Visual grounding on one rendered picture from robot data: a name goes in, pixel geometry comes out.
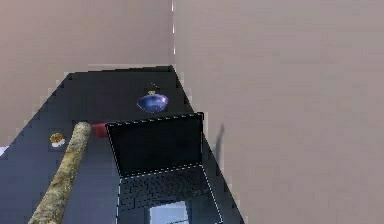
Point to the small orange and white food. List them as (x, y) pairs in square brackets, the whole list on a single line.
[(57, 139)]

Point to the black open laptop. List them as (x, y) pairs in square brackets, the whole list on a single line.
[(156, 150)]

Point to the blue metal pan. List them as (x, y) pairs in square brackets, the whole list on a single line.
[(152, 102)]

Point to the red flat object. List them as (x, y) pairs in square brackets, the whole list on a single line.
[(99, 129)]

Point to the dark table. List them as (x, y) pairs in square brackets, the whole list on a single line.
[(100, 96)]

